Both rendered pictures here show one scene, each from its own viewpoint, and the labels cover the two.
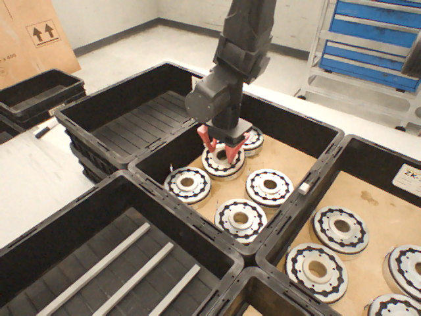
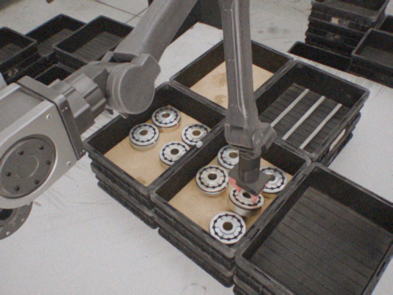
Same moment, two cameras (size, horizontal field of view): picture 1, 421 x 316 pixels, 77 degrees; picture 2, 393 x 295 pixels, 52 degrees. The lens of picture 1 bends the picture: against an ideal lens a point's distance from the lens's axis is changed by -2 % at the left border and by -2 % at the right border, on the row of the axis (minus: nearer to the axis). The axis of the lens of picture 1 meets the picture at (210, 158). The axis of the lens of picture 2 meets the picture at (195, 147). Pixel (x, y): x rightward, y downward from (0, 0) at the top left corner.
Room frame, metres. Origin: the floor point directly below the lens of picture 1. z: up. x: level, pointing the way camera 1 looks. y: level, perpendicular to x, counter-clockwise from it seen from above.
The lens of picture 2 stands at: (1.14, -0.15, 1.85)
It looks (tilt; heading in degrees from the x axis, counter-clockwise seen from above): 48 degrees down; 182
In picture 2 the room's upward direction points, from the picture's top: 3 degrees counter-clockwise
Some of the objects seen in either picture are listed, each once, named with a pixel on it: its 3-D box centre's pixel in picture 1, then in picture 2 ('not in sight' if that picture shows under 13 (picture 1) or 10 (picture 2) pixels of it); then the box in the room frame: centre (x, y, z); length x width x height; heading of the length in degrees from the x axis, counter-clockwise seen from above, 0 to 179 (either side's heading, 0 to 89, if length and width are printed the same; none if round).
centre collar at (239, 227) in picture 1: (241, 218); (233, 155); (0.30, -0.06, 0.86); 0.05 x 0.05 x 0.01
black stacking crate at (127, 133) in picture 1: (154, 118); (321, 247); (0.63, 0.16, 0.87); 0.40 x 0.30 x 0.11; 140
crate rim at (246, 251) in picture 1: (243, 151); (232, 178); (0.43, -0.07, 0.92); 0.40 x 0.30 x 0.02; 140
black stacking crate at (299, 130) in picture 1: (241, 168); (231, 188); (0.43, -0.07, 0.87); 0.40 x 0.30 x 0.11; 140
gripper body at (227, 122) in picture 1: (225, 114); (248, 171); (0.47, -0.03, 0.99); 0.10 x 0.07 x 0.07; 50
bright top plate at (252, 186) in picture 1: (269, 186); (211, 177); (0.39, -0.13, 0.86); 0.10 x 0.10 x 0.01
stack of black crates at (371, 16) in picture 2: not in sight; (341, 31); (-1.18, 0.75, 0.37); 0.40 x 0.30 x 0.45; 56
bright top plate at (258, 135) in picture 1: (244, 135); (227, 227); (0.56, -0.09, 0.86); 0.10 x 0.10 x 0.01
